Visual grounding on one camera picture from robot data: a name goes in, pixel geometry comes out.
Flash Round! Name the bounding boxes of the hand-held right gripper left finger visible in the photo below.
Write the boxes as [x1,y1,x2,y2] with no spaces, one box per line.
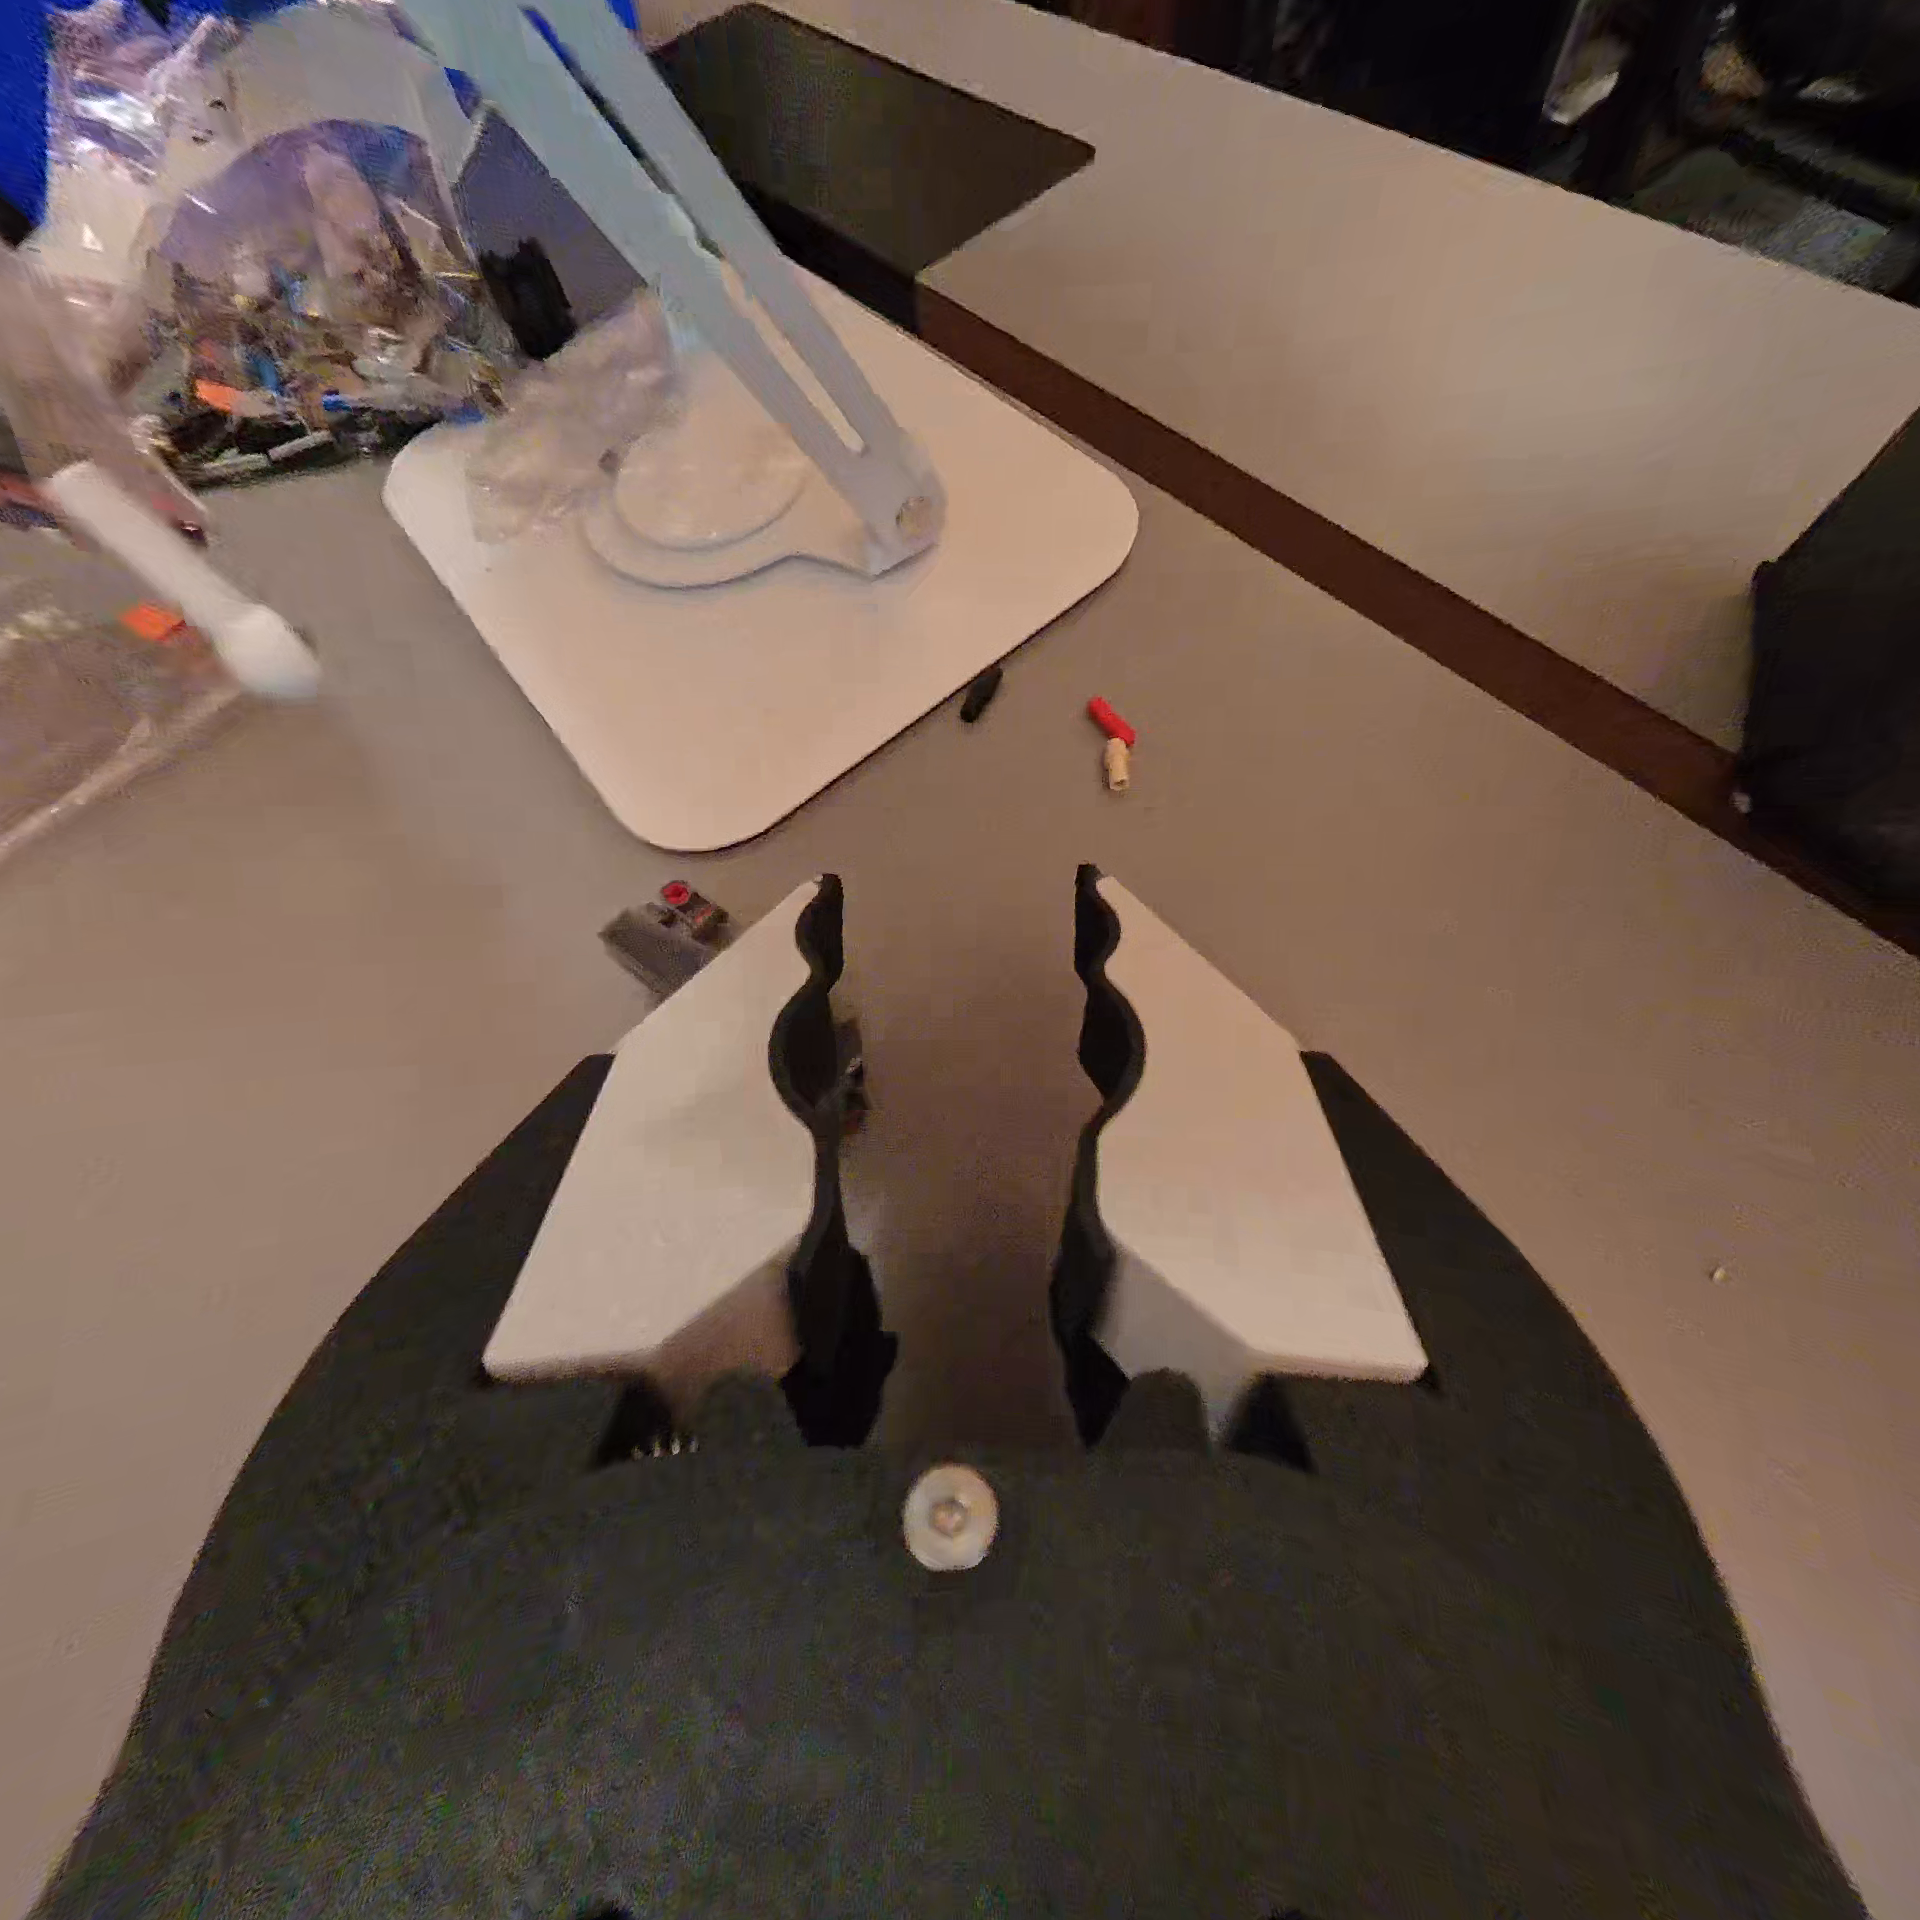
[483,873,902,1450]

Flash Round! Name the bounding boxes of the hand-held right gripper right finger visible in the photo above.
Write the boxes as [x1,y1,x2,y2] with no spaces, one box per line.
[1047,865,1431,1450]

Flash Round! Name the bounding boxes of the dark grey lego assembly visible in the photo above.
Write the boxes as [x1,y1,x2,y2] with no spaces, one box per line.
[599,882,875,1134]

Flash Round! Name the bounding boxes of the black lego set box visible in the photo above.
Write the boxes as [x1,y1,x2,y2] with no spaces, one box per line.
[1737,406,1920,954]

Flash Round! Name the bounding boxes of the black lego tire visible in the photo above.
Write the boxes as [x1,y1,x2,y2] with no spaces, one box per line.
[487,238,572,361]

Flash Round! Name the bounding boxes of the empty clear plastic bag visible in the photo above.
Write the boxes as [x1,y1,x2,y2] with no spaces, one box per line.
[461,292,683,544]

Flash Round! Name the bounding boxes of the blue plastic bin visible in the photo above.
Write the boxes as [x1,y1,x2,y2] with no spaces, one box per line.
[0,0,54,226]

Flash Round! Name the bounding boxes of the metal page holder wire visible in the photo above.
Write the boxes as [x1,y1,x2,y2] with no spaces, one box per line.
[0,248,324,702]

